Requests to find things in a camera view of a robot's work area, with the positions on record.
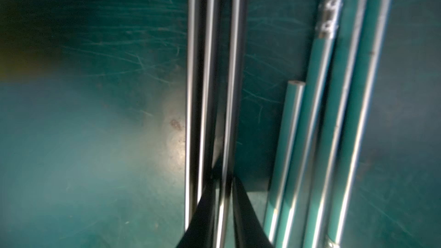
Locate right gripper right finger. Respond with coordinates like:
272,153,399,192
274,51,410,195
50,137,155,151
232,177,273,248

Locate black pencil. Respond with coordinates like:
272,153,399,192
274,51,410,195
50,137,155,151
212,0,248,248
184,0,222,230

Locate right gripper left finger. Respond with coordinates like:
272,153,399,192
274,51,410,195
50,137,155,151
176,179,216,248

